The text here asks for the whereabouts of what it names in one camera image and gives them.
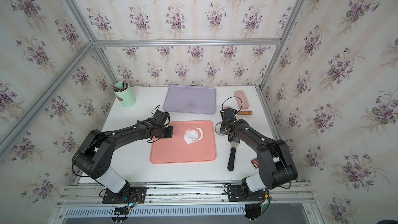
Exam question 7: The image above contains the metal ring cutter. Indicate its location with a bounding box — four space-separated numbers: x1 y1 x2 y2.
215 122 225 136

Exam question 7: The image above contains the black handled metal scraper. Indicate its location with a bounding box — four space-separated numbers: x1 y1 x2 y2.
227 136 240 172

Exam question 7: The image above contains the wooden dough roller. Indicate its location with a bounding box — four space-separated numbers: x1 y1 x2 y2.
223 106 253 116

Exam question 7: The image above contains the pink plastic tray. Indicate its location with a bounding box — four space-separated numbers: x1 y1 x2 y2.
150 120 217 164

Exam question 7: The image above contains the white dough piece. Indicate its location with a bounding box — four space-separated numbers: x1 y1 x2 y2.
183 127 204 145

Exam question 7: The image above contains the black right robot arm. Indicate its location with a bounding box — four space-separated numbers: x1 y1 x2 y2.
220 118 298 192

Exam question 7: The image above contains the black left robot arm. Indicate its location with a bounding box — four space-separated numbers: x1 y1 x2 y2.
72 121 174 194

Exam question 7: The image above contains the pink rectangular case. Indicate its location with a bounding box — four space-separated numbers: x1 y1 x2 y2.
234 90 250 110

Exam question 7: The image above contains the red card packet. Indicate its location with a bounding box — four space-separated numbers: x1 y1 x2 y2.
250 158 259 169

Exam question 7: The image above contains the purple plastic tray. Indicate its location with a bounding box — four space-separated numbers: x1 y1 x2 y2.
163 85 216 115

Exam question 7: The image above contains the green utensil cup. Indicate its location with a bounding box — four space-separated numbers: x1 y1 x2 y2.
112 80 136 107

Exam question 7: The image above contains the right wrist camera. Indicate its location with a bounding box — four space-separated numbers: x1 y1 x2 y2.
220 107 237 122

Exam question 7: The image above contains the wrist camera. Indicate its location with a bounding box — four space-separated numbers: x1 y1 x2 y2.
220 107 237 122
150 110 170 126

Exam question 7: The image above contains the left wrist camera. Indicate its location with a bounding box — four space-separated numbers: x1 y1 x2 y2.
150 110 170 126

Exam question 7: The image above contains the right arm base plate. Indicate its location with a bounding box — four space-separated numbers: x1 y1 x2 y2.
223 183 269 202

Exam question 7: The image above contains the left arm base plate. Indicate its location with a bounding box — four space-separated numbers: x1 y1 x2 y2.
102 187 148 204

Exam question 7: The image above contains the aluminium frame rail front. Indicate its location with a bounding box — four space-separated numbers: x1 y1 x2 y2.
56 181 315 207

